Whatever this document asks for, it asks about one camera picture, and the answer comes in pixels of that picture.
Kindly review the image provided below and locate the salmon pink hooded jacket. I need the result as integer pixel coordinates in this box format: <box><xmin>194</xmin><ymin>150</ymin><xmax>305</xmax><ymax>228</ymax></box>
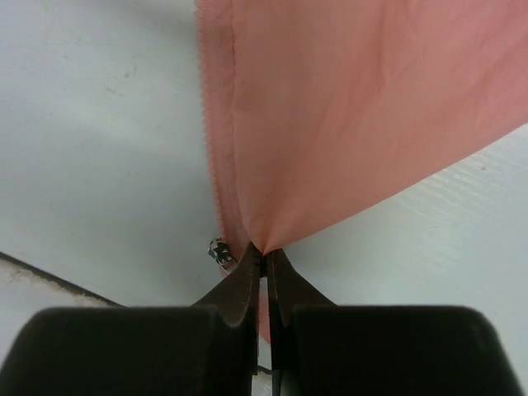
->
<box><xmin>193</xmin><ymin>0</ymin><xmax>528</xmax><ymax>343</ymax></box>

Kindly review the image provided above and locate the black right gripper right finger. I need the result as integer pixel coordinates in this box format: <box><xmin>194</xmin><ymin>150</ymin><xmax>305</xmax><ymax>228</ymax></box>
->
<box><xmin>266</xmin><ymin>250</ymin><xmax>522</xmax><ymax>395</ymax></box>

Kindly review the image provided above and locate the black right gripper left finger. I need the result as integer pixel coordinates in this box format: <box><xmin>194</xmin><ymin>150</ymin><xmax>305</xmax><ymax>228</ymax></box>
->
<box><xmin>6</xmin><ymin>245</ymin><xmax>262</xmax><ymax>395</ymax></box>

